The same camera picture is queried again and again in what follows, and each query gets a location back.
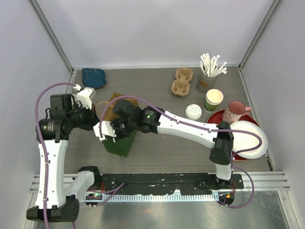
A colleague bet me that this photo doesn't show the cardboard cup carrier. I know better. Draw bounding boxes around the cardboard cup carrier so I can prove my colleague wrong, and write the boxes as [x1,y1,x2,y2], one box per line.
[171,67,193,97]

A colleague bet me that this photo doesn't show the blue ceramic dish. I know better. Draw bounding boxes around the blue ceramic dish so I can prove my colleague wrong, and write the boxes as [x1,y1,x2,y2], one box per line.
[81,68,107,89]

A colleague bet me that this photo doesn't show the white plate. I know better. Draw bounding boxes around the white plate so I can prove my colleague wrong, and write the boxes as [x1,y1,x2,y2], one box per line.
[230,121,268,159]

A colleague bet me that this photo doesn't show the red round tray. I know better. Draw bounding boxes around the red round tray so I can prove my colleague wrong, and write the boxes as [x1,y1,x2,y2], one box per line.
[207,109,259,161]

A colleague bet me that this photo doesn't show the stack of green cups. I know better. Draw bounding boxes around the stack of green cups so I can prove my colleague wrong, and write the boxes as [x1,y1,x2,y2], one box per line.
[204,89,224,112]

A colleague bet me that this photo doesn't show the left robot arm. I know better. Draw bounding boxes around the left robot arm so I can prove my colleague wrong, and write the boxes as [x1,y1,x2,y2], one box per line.
[26,94,102,222]

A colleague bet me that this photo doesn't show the green paper bag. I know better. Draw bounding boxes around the green paper bag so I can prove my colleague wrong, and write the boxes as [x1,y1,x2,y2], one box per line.
[93,92,139,157]

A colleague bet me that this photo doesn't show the pink speckled mug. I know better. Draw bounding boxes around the pink speckled mug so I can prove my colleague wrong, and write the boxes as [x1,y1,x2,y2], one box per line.
[222,101,252,124]

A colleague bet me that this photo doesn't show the stack of white lids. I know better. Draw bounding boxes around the stack of white lids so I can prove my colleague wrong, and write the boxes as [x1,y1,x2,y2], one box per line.
[185,104,202,120]

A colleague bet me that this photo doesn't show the white wrapped straws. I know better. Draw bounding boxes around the white wrapped straws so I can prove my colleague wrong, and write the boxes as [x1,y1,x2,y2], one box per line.
[200,53,227,78]

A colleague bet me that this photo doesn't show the grey straw holder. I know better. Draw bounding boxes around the grey straw holder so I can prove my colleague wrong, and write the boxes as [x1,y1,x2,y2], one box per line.
[196,72,218,94]

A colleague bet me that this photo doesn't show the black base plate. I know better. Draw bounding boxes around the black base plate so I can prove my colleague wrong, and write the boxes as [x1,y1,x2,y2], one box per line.
[97,173,244,196]

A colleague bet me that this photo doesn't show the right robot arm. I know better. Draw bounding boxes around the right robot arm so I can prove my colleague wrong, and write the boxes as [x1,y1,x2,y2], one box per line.
[111,99,234,188]

